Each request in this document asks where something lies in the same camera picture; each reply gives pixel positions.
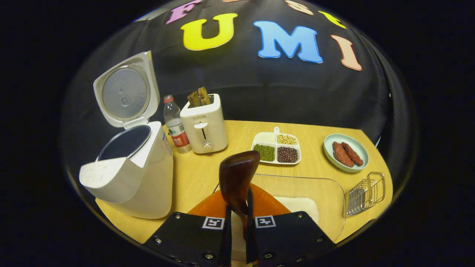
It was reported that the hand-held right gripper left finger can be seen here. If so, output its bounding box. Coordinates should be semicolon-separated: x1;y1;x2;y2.
144;189;232;267

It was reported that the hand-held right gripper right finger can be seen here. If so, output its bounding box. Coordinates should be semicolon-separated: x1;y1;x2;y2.
246;183;336;267

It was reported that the pile of white rice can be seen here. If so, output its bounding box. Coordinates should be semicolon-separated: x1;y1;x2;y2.
274;197;320;225

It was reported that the clear plastic rice tray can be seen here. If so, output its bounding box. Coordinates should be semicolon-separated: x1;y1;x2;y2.
213;173;347;244

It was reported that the dark wooden spoon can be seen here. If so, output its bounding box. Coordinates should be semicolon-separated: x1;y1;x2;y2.
219;150;261;241

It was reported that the white rice cooker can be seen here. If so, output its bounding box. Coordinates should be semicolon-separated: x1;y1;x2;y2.
79;51;174;220

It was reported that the metal wire chopstick holder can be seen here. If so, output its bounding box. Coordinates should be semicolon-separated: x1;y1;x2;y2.
345;172;386;217

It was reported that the white divided grain dish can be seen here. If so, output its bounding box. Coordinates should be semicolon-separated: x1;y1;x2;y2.
251;127;302;166

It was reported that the white toaster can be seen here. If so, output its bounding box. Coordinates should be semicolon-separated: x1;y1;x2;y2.
180;93;229;155

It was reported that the clear plastic water bottle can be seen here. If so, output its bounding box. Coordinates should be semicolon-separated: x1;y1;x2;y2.
163;95;193;154

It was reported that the pale green plate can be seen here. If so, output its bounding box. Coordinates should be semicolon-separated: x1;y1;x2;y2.
323;133;370;174

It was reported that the brown toast slice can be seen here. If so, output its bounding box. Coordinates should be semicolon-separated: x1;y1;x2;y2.
187;91;202;108
198;87;212;106

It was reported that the black backdrop cloth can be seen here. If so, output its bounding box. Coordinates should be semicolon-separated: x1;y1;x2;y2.
61;0;420;186

